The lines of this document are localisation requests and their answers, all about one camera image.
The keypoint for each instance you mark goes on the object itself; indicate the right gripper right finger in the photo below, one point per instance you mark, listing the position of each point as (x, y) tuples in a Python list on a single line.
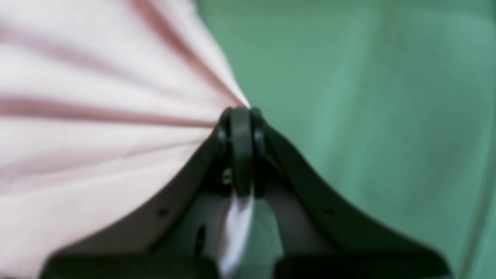
[(323, 235)]

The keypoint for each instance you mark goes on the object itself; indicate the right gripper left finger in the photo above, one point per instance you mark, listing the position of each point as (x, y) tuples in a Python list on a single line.
[(171, 235)]

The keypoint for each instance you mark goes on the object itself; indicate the pink t-shirt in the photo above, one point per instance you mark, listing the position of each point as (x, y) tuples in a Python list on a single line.
[(102, 103)]

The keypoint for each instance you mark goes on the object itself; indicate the green table cloth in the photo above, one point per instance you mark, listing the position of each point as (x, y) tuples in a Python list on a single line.
[(392, 101)]

